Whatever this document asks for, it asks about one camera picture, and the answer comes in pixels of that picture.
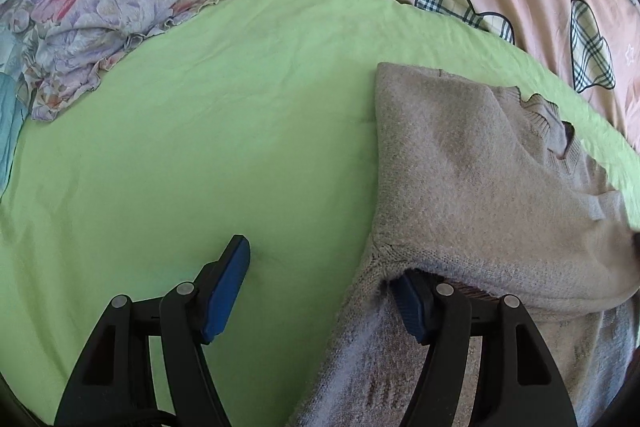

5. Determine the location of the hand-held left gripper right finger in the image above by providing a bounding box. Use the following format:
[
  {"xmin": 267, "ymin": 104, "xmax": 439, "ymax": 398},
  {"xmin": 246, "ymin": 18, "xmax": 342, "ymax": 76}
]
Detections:
[{"xmin": 391, "ymin": 269, "xmax": 578, "ymax": 427}]

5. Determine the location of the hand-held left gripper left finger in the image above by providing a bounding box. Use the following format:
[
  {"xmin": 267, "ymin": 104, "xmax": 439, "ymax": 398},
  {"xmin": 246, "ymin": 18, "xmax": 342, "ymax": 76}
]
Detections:
[{"xmin": 54, "ymin": 234, "xmax": 251, "ymax": 427}]

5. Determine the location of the grey knit sweater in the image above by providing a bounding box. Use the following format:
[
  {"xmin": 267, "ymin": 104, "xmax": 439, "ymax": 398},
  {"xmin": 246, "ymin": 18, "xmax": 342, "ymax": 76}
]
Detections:
[{"xmin": 285, "ymin": 62, "xmax": 640, "ymax": 427}]

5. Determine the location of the light green bed sheet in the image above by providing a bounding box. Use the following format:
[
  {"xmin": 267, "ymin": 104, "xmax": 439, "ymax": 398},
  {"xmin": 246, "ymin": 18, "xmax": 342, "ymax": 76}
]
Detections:
[{"xmin": 0, "ymin": 0, "xmax": 640, "ymax": 427}]

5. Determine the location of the floral patterned pillow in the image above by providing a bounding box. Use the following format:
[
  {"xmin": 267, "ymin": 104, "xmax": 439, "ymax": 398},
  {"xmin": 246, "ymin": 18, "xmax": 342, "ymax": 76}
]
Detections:
[{"xmin": 0, "ymin": 0, "xmax": 271, "ymax": 122}]

